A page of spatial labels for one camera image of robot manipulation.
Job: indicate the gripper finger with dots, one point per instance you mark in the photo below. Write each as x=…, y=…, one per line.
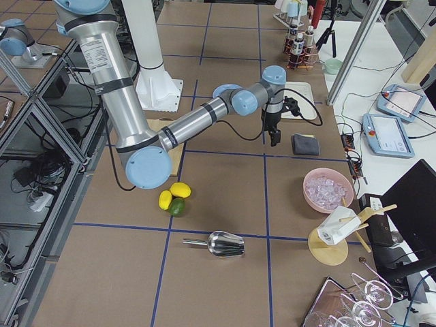
x=273, y=138
x=277, y=137

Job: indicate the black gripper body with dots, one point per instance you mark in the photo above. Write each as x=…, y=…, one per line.
x=272, y=120

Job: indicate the blue plate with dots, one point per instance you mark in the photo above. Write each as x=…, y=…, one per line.
x=224, y=87

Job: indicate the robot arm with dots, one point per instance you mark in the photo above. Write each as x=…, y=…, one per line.
x=17, y=42
x=143, y=151

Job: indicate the grey cloth with sponge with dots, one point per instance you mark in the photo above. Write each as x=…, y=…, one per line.
x=305, y=145

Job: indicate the cream bear tray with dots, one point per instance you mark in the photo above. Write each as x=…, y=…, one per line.
x=304, y=89

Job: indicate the pink bowl with ice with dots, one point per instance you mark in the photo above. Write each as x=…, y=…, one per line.
x=325, y=189

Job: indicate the dark drink bottle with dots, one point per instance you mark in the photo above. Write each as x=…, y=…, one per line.
x=308, y=36
x=297, y=48
x=293, y=31

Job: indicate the green bowl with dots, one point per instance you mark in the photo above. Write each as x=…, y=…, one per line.
x=332, y=66

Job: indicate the blue teach pendant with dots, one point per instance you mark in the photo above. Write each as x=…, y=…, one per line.
x=386, y=136
x=401, y=102

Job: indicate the black tripod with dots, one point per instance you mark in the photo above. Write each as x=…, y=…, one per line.
x=329, y=32

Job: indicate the yellow lemon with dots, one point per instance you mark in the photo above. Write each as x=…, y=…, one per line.
x=165, y=200
x=180, y=189

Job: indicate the wooden cutting board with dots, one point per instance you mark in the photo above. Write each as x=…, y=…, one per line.
x=176, y=153

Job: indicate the blue cup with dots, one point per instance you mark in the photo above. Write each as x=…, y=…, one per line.
x=293, y=9

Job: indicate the red bottle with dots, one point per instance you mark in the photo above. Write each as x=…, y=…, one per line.
x=317, y=13

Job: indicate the green avocado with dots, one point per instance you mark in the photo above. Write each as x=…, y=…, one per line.
x=177, y=207

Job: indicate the metal scoop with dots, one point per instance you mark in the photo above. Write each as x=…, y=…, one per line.
x=221, y=244

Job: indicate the wooden stand with paper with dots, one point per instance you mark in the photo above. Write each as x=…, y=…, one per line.
x=327, y=243

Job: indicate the black monitor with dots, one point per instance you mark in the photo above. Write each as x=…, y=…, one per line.
x=414, y=218

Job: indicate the dark tray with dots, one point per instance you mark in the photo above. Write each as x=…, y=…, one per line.
x=327, y=305

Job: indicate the wine glass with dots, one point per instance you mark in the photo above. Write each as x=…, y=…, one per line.
x=373, y=291

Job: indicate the copper wire bottle rack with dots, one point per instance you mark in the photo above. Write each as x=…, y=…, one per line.
x=308, y=58

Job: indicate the white wire cup rack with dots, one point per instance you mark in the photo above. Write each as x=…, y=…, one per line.
x=281, y=15

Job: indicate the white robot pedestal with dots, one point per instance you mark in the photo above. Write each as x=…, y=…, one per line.
x=155, y=88

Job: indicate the aluminium frame post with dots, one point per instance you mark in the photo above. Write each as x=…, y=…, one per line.
x=358, y=41

